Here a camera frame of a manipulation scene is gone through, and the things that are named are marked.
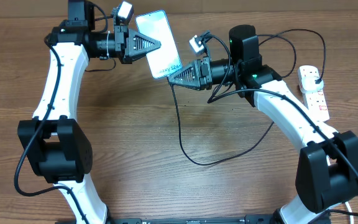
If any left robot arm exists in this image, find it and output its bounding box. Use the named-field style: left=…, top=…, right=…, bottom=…
left=17, top=1, right=161, bottom=223

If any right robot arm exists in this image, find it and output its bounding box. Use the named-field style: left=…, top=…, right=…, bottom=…
left=168, top=25, right=358, bottom=223

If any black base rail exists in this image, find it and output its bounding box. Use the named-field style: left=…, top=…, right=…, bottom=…
left=54, top=213, right=284, bottom=224

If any Galaxy smartphone teal screen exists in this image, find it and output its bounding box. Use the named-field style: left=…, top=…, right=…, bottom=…
left=135, top=10, right=182, bottom=79

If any white power strip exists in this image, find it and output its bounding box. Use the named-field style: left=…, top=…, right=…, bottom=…
left=297, top=65, right=329, bottom=122

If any white charger plug adapter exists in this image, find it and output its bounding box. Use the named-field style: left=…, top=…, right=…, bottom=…
left=299, top=77, right=324, bottom=94

